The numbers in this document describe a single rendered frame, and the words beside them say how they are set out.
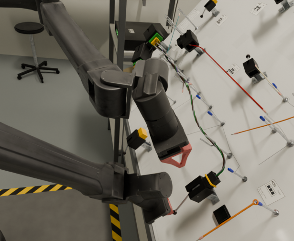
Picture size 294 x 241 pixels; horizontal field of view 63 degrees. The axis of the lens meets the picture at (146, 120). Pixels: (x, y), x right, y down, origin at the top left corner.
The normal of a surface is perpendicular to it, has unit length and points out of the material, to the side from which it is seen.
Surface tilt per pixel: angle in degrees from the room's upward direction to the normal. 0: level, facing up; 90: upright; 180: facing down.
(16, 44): 90
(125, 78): 8
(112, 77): 8
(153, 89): 27
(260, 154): 52
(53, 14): 12
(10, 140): 62
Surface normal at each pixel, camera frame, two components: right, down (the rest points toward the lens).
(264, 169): -0.70, -0.44
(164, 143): -0.35, -0.68
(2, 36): 0.04, 0.63
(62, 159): 0.91, -0.18
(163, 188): 0.80, -0.26
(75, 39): 0.07, -0.67
